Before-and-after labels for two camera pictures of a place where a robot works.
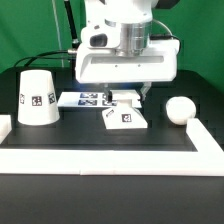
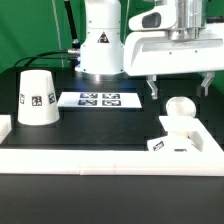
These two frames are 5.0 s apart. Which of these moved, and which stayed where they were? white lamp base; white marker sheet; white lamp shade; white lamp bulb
Moved: white lamp base
Stayed: white marker sheet; white lamp shade; white lamp bulb
